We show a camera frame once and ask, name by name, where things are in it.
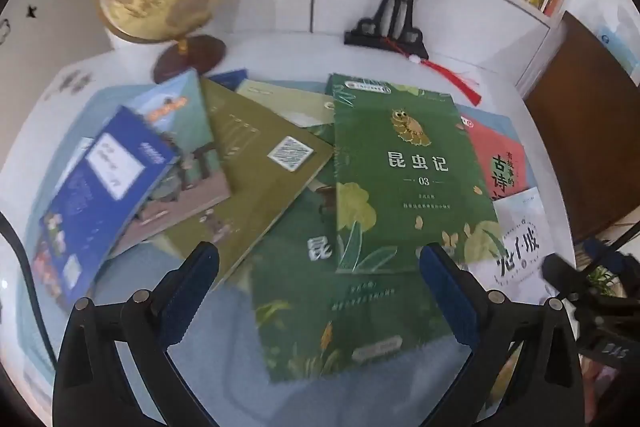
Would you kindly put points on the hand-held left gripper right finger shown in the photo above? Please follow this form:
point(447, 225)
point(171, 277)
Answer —
point(447, 292)

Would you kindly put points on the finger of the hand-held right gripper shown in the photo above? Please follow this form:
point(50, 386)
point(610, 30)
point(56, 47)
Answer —
point(561, 271)
point(602, 253)

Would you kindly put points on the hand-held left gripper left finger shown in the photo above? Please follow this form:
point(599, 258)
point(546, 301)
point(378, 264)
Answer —
point(192, 292)

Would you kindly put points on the green owl cover book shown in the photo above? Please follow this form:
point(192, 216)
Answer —
point(400, 187)

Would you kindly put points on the white cover book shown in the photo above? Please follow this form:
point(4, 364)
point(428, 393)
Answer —
point(520, 227)

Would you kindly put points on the blue book with white label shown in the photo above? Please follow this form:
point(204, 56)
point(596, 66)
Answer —
point(90, 217)

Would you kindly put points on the large dark green book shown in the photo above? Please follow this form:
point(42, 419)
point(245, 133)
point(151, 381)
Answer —
point(320, 307)

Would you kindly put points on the brown wooden chair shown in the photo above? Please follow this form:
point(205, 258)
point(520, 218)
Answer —
point(580, 122)

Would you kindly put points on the olive book with code square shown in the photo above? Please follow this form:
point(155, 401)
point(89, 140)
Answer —
point(250, 167)

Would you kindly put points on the red cover book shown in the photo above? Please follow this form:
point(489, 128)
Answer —
point(492, 147)

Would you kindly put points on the illustrated teal and brown book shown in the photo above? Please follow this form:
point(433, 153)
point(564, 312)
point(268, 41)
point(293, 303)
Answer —
point(200, 147)

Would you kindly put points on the light blue book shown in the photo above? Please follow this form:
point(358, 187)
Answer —
point(100, 107)

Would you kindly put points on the pale green book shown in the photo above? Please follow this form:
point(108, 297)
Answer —
point(290, 104)

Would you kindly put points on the red tassel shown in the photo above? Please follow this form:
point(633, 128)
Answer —
point(450, 74)

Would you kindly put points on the dark blue book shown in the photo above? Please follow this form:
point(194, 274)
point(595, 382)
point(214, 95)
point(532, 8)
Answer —
point(232, 78)

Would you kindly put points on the black carved fan stand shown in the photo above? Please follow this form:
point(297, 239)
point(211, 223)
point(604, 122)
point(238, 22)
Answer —
point(395, 7)

